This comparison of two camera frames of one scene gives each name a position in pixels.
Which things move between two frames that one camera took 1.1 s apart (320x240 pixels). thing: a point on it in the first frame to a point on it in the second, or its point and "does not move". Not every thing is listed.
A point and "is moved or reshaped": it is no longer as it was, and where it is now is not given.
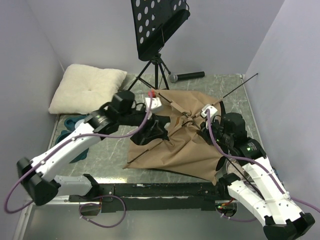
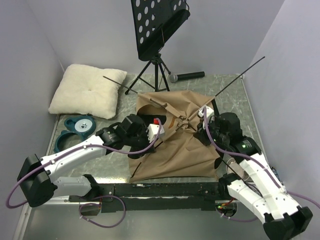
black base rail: x=124 y=198 does not move
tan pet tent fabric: x=186 y=150 is moved or reshaped
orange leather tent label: x=177 y=122 to x=172 y=122
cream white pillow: x=86 y=89 does not move
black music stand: x=156 y=22 does not move
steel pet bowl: x=231 y=168 does not move
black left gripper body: x=134 y=118 to x=139 y=141
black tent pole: x=219 y=152 to x=165 y=106
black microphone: x=174 y=77 does not move
